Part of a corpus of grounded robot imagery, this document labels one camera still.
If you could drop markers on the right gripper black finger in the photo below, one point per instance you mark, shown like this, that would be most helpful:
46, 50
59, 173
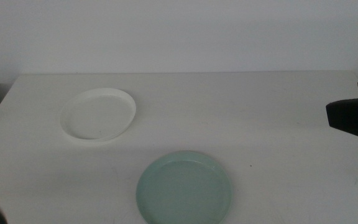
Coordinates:
357, 116

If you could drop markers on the white shallow bowl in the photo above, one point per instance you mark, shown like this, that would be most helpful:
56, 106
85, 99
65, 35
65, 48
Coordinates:
97, 116

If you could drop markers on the pale green shallow bowl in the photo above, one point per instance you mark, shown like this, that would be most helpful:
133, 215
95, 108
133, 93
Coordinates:
183, 189

